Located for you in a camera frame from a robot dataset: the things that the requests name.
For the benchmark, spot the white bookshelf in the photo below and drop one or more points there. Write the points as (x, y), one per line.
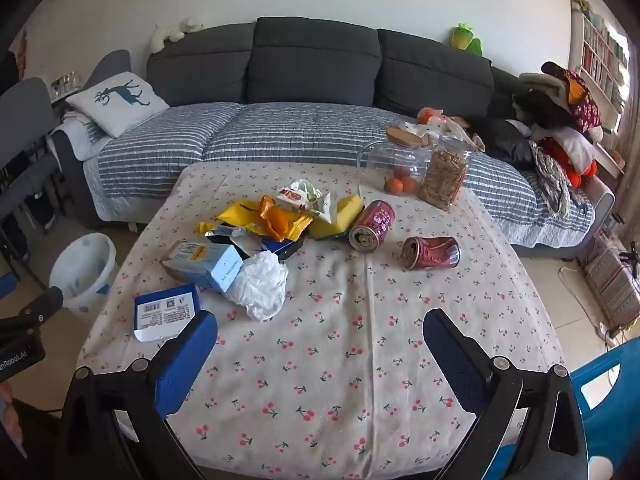
(600, 60)

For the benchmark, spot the grey chair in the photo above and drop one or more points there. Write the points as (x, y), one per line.
(25, 150)

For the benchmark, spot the blue plastic stool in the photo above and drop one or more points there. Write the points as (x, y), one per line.
(605, 400)

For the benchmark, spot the white pecan snack packet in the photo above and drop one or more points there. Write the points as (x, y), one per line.
(295, 199)

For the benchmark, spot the glass jar with wooden lid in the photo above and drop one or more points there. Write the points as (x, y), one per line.
(395, 160)

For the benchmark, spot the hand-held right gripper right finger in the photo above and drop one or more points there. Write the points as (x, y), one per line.
(454, 360)

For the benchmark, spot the crushed red drink can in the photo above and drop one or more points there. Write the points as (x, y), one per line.
(432, 252)

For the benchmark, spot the white power strip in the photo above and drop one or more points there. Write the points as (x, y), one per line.
(607, 332)

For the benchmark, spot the light blue cardboard box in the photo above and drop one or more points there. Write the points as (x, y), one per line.
(205, 265)

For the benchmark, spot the green plush toy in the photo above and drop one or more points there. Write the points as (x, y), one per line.
(466, 39)

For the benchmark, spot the orange plush toy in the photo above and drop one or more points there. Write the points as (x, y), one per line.
(575, 165)

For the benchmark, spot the white floor heater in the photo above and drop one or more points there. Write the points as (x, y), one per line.
(612, 285)

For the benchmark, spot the crumpled white tissue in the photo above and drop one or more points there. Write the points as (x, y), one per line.
(260, 285)

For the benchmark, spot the bag of seeds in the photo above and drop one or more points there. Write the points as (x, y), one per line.
(445, 175)

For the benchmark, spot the orange crumpled wrapper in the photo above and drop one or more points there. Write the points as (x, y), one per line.
(276, 220)

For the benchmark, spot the blue and white small box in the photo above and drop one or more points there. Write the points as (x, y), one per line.
(165, 312)

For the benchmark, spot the red patterned cloth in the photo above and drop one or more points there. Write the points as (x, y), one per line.
(580, 95)

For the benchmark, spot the white trash bin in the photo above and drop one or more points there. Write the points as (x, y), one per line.
(82, 275)

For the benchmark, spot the black jacket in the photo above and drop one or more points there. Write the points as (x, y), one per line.
(505, 142)

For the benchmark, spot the yellow sponge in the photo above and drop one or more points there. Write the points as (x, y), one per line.
(339, 217)

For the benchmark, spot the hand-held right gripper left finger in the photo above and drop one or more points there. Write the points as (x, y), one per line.
(186, 366)

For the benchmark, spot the cherry print tablecloth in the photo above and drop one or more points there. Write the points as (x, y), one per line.
(350, 340)

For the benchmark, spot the grey patterned cloth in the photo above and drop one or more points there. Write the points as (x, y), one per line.
(550, 180)

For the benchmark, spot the white quilted blanket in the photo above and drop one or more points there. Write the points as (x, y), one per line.
(75, 135)

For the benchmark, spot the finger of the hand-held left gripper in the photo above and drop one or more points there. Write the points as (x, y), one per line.
(37, 305)
(7, 286)

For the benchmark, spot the white deer print pillow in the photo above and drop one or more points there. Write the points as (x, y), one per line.
(117, 102)

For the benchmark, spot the dark grey sofa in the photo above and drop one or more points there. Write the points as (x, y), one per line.
(310, 65)

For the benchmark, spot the crumpled white wrapper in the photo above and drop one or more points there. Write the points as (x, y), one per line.
(316, 199)

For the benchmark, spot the small orange fruit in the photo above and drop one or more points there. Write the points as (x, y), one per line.
(400, 172)
(393, 185)
(410, 185)

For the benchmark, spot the white plush toy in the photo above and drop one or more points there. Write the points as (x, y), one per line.
(172, 32)

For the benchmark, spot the plastic bag with oranges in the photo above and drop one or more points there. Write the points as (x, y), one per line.
(440, 122)

